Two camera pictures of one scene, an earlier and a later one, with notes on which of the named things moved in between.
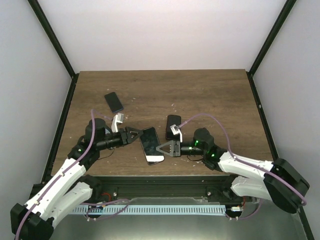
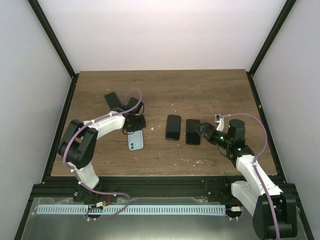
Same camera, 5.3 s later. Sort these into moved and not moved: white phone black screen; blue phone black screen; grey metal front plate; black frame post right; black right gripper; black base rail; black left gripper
Moved: white phone black screen; black right gripper; black left gripper
Not moved: black base rail; blue phone black screen; grey metal front plate; black frame post right
